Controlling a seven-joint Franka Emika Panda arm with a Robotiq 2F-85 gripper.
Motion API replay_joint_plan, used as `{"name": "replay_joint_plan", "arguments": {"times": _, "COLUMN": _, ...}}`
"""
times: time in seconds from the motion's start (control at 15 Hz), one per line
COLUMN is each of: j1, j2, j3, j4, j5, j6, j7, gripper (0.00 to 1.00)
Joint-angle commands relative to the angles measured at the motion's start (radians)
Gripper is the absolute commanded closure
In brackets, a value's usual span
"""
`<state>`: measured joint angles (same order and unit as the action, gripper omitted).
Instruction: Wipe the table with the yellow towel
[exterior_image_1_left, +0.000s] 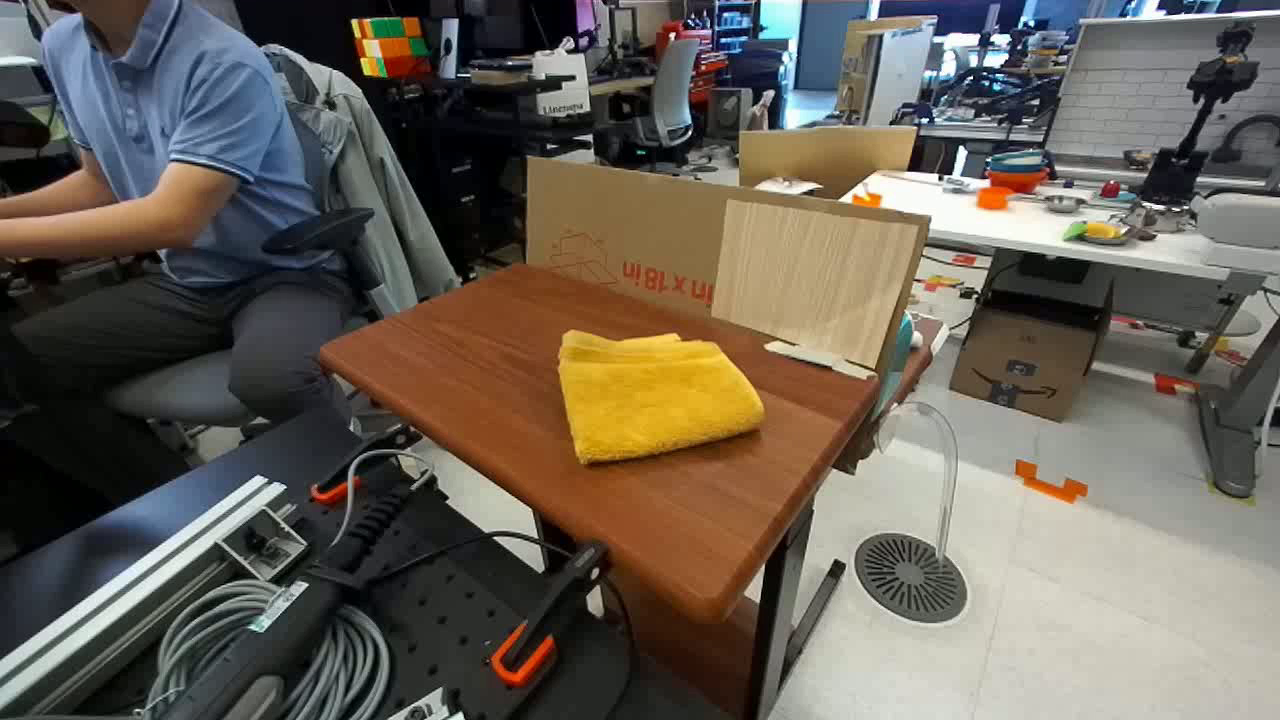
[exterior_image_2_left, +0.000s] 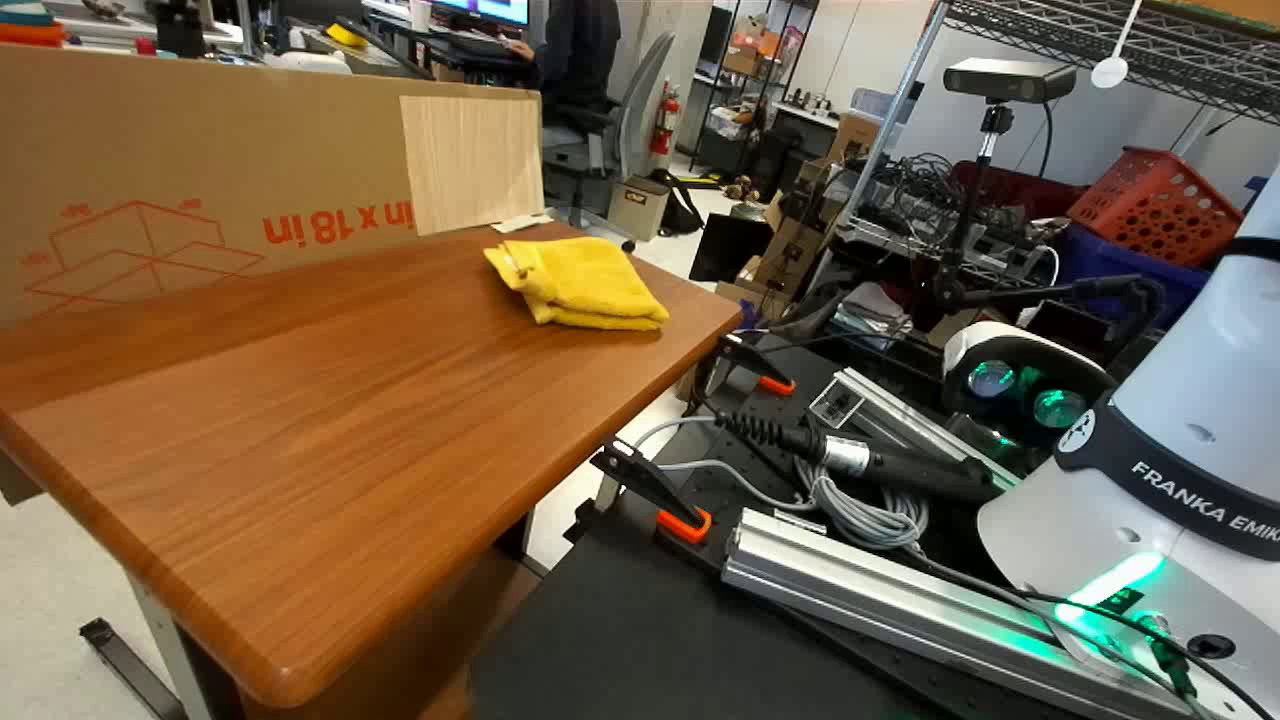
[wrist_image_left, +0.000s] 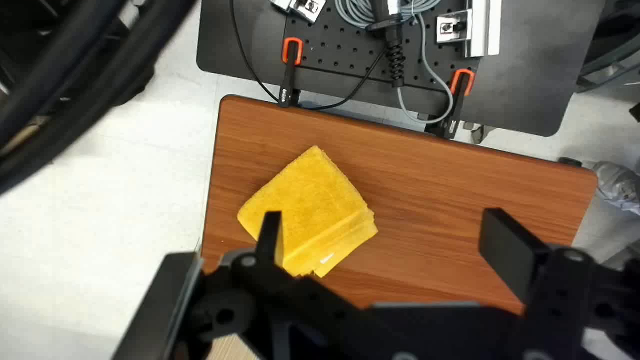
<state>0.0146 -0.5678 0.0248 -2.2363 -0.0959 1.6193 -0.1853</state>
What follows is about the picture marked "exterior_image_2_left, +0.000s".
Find yellow towel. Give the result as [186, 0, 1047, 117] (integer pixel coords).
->
[479, 238, 670, 336]

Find black flat panel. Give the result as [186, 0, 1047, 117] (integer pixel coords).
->
[687, 214, 777, 289]

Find small brown cardboard box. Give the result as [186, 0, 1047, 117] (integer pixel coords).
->
[757, 214, 830, 302]

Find red fire extinguisher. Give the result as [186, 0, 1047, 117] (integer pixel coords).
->
[649, 80, 687, 171]

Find light plywood panel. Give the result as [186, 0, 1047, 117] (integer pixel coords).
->
[397, 91, 546, 242]

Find black mat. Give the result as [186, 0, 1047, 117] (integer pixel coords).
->
[462, 333, 1205, 720]

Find person in dark clothing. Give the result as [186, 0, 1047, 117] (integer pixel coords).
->
[536, 0, 623, 114]

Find computer monitor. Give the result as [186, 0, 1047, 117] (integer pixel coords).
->
[431, 0, 536, 36]

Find white black device green lights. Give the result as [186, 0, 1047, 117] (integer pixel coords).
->
[939, 315, 1116, 435]

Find blue plastic bin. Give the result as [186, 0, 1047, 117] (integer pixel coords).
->
[1056, 224, 1211, 323]

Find large brown cardboard box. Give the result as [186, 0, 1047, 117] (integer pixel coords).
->
[0, 44, 546, 333]

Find red plastic basket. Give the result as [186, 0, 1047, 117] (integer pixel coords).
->
[1063, 143, 1245, 274]

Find white round hanging object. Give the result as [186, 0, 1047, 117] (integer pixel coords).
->
[1088, 0, 1147, 91]

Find grey metal table leg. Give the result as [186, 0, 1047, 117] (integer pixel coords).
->
[77, 573, 216, 720]

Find black clamp orange handle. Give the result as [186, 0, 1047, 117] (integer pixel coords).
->
[714, 333, 798, 404]
[588, 435, 721, 553]

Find black cable with connector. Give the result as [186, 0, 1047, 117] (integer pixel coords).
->
[714, 404, 995, 505]

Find grey coiled cable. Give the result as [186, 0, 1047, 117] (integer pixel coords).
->
[797, 463, 935, 556]

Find aluminium extrusion rail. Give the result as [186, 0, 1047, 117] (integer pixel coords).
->
[714, 508, 1205, 720]

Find black camera stand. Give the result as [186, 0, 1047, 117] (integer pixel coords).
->
[930, 102, 1163, 323]

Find black camera on stand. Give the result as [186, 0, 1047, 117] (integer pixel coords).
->
[939, 56, 1079, 106]

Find metal wire shelf rack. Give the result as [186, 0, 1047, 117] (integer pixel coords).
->
[834, 0, 1280, 245]

